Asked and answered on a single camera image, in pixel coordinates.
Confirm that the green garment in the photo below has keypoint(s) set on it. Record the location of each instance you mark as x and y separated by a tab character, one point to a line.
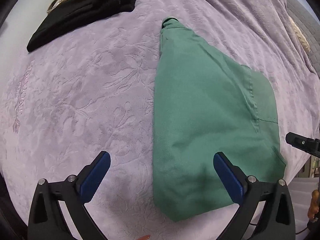
204	103

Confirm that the black garment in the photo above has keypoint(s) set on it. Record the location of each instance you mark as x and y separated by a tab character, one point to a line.
73	14

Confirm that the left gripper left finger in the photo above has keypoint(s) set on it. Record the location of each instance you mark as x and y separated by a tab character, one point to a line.
46	220

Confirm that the grey quilted headboard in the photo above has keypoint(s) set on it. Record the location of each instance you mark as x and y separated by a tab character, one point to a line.
306	19

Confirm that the cream round pleated pillow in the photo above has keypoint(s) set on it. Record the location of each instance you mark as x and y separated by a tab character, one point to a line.
302	39

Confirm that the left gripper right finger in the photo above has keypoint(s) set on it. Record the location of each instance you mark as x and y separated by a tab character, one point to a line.
277	219

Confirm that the purple plush blanket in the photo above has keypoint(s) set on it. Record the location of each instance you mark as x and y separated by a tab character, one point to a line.
92	90

